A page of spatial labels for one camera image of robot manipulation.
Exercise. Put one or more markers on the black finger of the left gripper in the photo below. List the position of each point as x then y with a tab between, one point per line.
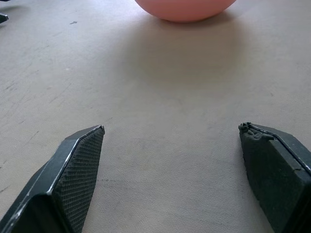
3	18

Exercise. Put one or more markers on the pink plastic bowl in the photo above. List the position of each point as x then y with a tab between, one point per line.
184	9

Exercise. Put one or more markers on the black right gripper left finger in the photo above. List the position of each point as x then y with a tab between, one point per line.
60	184

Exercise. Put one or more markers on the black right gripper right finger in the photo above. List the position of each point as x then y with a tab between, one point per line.
279	174

